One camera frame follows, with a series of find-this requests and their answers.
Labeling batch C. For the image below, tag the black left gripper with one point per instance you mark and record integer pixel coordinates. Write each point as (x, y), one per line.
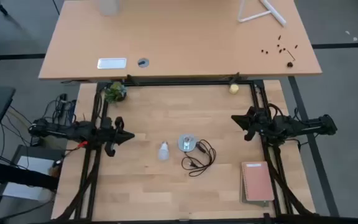
(107, 135)

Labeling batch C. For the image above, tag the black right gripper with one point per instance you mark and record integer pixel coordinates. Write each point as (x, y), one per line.
(261, 123)

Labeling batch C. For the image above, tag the white lightbulb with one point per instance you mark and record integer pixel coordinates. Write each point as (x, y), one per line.
(163, 152)

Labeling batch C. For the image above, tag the chrome lamp socket base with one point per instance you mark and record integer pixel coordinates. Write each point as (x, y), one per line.
(186, 143)

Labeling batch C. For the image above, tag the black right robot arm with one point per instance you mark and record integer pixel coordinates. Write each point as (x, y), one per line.
(303, 126)

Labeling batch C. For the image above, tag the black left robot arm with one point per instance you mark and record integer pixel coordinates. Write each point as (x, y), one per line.
(61, 132)

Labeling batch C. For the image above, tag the yellow candle in glass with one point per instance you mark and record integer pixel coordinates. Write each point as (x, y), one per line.
(234, 89)

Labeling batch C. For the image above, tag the potted succulent plant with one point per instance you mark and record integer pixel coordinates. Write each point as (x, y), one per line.
(115, 92)

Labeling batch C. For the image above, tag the pink spiral notebook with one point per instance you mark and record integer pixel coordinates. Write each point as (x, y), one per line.
(256, 182)

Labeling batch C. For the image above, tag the black power strip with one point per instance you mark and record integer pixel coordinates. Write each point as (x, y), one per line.
(62, 105)

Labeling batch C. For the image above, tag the dark round knob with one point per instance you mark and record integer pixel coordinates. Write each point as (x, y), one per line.
(290, 64)

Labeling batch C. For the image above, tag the silver rectangular desk plate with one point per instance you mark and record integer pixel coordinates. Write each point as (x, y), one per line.
(112, 63)

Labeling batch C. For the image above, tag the black allen key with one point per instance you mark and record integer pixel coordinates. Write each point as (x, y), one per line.
(291, 56)

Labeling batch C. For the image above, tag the black power adapter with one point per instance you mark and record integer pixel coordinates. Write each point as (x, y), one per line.
(36, 142)

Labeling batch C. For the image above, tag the white paper sheet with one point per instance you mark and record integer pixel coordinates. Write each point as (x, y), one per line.
(39, 163)

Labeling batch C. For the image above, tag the grey cart shelf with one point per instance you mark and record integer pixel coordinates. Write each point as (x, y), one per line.
(26, 152)

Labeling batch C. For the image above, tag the light wooden desk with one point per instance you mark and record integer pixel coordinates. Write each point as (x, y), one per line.
(182, 37)

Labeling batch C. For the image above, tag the black beam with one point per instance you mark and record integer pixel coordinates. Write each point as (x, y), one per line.
(11, 175)

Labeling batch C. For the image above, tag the translucent white container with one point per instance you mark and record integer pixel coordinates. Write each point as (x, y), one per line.
(109, 7)

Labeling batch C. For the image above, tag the angled metal bracket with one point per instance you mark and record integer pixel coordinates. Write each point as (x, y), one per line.
(234, 77)
(132, 79)

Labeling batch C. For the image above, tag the black aluminium table frame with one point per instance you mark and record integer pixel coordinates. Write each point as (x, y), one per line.
(182, 83)

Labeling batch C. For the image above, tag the white pedestal stand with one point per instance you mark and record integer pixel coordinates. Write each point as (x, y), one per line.
(273, 14)

